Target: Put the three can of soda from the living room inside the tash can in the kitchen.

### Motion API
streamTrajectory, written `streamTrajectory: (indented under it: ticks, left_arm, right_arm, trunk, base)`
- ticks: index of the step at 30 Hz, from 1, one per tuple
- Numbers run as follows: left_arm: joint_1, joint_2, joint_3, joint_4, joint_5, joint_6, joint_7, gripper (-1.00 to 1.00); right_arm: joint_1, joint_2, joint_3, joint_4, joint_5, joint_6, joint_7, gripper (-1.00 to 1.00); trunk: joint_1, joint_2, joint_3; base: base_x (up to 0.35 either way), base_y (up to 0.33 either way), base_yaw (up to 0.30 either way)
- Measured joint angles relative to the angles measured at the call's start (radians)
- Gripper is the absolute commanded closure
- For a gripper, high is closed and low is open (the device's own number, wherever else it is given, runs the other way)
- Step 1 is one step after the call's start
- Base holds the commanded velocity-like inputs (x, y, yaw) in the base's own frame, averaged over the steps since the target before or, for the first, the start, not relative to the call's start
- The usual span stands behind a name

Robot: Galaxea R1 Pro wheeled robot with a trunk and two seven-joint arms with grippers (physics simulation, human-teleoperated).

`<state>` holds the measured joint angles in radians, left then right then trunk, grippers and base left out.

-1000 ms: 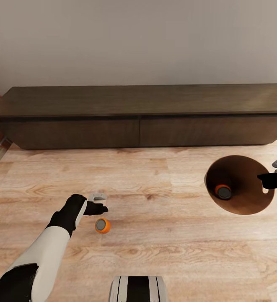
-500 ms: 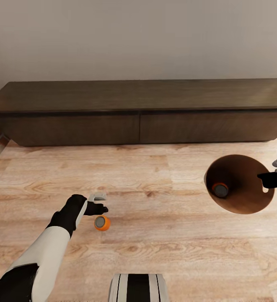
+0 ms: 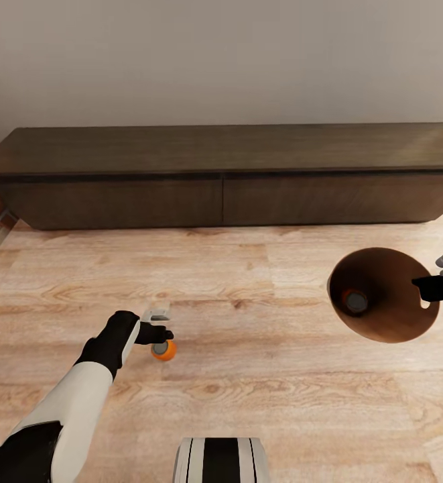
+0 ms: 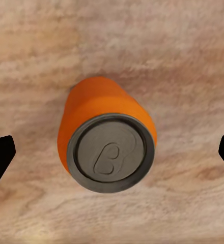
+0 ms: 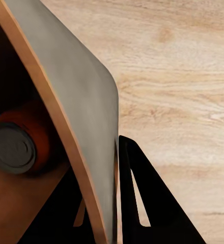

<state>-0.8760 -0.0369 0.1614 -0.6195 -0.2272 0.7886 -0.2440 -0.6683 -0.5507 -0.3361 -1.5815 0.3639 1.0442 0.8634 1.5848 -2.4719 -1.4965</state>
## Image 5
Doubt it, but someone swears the can of soda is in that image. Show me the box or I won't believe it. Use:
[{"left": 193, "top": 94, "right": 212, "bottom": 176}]
[{"left": 0, "top": 98, "right": 63, "bottom": 174}]

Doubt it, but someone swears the trash can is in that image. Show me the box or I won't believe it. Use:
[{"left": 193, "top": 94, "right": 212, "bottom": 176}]
[{"left": 0, "top": 0, "right": 119, "bottom": 244}]

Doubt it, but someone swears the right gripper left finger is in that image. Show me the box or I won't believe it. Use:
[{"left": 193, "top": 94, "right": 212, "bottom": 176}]
[{"left": 17, "top": 166, "right": 96, "bottom": 244}]

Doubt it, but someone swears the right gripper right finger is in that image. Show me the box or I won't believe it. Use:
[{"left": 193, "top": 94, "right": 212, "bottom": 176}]
[{"left": 119, "top": 135, "right": 206, "bottom": 244}]

